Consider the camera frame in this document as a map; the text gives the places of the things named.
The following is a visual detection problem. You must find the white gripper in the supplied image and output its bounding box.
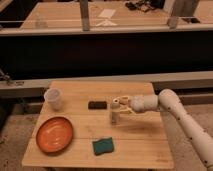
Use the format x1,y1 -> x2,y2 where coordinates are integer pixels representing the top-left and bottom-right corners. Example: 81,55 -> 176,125
118,95 -> 158,114

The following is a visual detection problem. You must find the small clear bottle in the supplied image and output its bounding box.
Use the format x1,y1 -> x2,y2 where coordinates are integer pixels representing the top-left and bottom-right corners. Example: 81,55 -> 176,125
110,99 -> 120,124

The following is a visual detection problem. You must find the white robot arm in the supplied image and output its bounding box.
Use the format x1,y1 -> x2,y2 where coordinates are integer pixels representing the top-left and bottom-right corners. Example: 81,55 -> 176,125
116,89 -> 213,171

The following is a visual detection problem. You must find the clear bottle on far table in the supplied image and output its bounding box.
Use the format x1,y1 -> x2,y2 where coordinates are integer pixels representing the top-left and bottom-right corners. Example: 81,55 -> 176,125
35,13 -> 47,28

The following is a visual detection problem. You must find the dark brown block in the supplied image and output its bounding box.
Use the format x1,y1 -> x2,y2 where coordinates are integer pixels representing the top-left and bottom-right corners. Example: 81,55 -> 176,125
88,101 -> 107,110

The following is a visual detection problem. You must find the green sponge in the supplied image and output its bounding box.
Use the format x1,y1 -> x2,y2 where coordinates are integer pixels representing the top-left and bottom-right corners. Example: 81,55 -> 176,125
92,137 -> 114,155

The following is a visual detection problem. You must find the translucent plastic cup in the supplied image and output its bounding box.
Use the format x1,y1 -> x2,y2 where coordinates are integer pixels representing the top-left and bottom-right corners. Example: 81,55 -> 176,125
44,89 -> 62,111

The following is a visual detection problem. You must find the orange plate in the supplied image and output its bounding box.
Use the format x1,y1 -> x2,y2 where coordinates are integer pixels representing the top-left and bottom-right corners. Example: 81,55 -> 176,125
36,117 -> 74,153

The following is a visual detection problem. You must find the white paper sheet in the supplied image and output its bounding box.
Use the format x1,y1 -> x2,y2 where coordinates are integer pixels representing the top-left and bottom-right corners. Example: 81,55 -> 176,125
99,9 -> 115,18

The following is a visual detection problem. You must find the black cables pile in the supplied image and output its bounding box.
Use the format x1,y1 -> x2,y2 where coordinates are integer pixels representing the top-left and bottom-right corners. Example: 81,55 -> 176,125
124,0 -> 164,13

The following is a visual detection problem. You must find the grey metal post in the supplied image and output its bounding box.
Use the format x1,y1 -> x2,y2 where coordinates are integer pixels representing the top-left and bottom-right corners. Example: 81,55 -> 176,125
79,0 -> 90,31

